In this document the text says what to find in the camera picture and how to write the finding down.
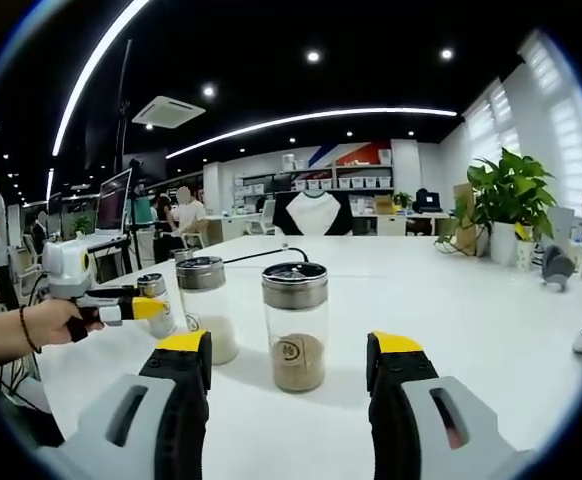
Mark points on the grey storage shelf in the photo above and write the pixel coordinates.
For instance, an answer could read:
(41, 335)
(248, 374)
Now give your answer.
(361, 167)

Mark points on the small green plant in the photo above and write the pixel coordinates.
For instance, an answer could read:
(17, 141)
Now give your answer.
(403, 200)

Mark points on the small white patterned pot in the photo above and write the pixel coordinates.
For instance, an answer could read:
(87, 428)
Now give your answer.
(526, 255)

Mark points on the white window blind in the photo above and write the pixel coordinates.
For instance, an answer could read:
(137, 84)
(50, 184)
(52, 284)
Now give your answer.
(571, 120)
(493, 120)

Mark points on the black laptop stand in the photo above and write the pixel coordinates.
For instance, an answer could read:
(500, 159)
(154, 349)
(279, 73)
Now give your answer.
(116, 245)

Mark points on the white laptop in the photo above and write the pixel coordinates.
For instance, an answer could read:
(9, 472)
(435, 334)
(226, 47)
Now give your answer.
(113, 200)

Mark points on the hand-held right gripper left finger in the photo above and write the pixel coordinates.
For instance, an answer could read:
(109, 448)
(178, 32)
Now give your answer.
(181, 380)

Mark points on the tall black pole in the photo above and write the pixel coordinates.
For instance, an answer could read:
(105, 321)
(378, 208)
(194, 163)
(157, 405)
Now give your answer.
(122, 125)

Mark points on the white office desk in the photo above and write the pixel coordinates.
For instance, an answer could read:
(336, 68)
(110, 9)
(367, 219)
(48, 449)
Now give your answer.
(231, 227)

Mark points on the tall seasoning bottle white powder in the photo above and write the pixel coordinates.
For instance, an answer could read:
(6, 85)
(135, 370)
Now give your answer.
(221, 340)

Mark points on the round ceiling spotlights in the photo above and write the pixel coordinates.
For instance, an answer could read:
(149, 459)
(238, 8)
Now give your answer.
(313, 56)

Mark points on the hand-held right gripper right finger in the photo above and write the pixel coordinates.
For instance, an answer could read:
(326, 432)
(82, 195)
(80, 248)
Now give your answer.
(396, 370)

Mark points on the long ceiling light strip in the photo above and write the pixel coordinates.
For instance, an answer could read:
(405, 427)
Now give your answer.
(411, 109)
(57, 140)

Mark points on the tall seasoning bottle brown powder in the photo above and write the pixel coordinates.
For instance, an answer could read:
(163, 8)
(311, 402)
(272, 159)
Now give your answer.
(298, 365)

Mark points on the tall brown cardboard box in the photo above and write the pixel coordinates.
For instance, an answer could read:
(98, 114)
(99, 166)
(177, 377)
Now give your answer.
(465, 215)

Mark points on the grey figurine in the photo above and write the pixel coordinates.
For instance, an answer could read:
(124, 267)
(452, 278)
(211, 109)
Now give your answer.
(558, 267)

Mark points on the ceiling air conditioner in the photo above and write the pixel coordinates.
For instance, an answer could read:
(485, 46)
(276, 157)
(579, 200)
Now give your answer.
(168, 111)

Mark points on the row of white storage bins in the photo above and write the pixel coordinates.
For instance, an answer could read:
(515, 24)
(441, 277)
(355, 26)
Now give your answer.
(361, 182)

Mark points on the small seasoning bottle white granules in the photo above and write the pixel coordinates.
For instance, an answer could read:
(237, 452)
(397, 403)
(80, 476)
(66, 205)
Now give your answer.
(150, 285)

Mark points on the potted green plant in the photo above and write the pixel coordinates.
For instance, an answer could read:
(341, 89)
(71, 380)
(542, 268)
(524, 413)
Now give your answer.
(516, 190)

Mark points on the striped cloth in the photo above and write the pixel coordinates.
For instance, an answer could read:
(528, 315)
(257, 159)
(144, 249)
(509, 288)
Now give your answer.
(26, 395)

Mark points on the black display screen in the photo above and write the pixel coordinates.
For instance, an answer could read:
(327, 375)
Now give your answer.
(151, 162)

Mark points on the teal panel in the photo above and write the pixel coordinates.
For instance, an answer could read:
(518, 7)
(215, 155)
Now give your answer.
(142, 210)

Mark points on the person's left hand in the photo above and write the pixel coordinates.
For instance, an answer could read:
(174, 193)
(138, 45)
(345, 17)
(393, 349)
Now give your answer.
(57, 325)

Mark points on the white office chair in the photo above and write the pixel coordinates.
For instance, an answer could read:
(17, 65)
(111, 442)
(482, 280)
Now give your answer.
(266, 215)

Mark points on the leafy office plant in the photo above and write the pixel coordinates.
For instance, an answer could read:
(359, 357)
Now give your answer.
(82, 227)

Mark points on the computer monitor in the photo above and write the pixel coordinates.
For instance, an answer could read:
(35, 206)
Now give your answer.
(428, 201)

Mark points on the small brown carton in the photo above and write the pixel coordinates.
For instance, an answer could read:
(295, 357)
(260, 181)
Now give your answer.
(383, 205)

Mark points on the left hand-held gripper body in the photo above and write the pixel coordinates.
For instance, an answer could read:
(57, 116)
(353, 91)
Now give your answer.
(66, 262)

